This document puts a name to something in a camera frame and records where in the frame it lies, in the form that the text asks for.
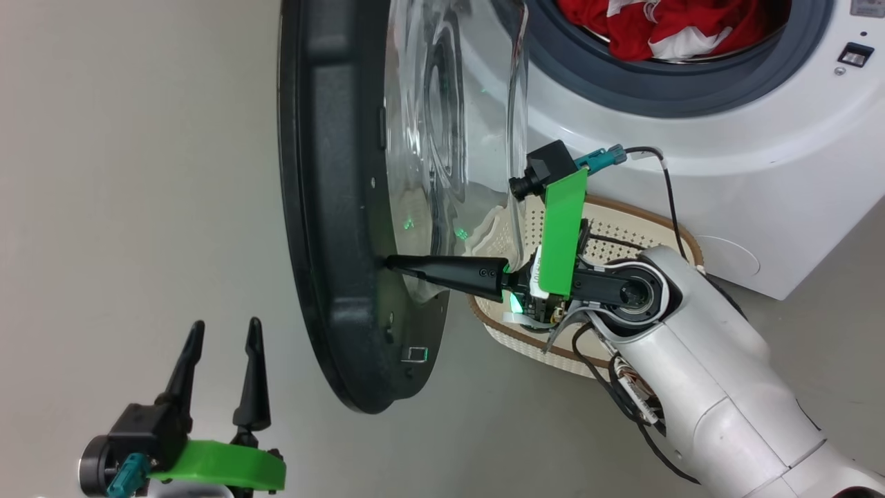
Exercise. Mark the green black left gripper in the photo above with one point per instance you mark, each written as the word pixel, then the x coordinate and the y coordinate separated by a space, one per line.
pixel 221 463

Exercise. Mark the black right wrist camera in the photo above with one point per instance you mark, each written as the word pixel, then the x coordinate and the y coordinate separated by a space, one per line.
pixel 553 166

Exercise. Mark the cream laundry basket brown rim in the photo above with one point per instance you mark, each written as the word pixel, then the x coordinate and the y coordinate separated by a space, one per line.
pixel 626 220

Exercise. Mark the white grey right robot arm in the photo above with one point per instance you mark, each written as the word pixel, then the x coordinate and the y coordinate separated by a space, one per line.
pixel 705 387

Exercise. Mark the white washing machine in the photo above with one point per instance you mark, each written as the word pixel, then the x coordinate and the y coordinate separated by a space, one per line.
pixel 760 138

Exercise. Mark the teal left camera connector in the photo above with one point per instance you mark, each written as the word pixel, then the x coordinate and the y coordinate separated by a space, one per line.
pixel 128 477

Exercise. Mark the black glass washing machine door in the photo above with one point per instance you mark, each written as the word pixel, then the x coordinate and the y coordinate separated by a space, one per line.
pixel 332 207

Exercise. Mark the black door lock latch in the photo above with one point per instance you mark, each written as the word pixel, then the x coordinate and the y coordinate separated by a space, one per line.
pixel 855 54

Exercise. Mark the teal right camera connector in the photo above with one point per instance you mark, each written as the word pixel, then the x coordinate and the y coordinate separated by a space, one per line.
pixel 600 160

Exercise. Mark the grey warning label sticker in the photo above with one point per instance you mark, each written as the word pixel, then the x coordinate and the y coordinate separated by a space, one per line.
pixel 868 7

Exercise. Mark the grey rubber door gasket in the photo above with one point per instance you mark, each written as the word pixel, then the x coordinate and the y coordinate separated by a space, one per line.
pixel 622 84

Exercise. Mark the round white filter cover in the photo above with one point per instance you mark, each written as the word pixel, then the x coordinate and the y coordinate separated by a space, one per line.
pixel 733 259

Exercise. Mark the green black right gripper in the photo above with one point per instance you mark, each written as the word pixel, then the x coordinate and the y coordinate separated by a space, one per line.
pixel 561 235

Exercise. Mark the red and white garment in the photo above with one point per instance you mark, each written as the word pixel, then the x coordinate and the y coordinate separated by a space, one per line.
pixel 636 31

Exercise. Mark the teal camera connector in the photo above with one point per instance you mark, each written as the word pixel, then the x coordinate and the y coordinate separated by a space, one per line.
pixel 128 477
pixel 600 160

